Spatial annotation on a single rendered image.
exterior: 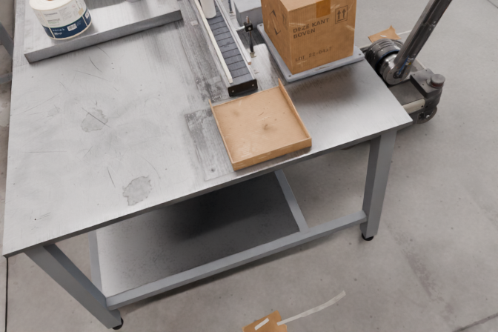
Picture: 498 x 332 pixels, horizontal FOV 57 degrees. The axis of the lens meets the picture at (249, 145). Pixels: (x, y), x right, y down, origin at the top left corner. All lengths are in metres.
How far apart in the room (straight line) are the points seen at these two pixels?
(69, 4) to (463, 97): 2.10
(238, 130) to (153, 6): 0.81
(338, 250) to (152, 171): 1.04
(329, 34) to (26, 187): 1.12
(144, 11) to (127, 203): 0.95
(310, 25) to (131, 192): 0.79
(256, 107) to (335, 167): 0.95
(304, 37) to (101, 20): 0.94
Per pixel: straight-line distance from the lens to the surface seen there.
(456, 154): 2.59
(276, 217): 2.03
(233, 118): 1.56
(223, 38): 1.82
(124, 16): 2.10
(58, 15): 2.04
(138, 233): 2.13
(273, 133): 1.50
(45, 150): 1.73
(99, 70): 1.95
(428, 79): 2.52
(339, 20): 1.61
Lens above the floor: 1.96
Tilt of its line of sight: 50 degrees down
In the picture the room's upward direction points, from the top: 11 degrees counter-clockwise
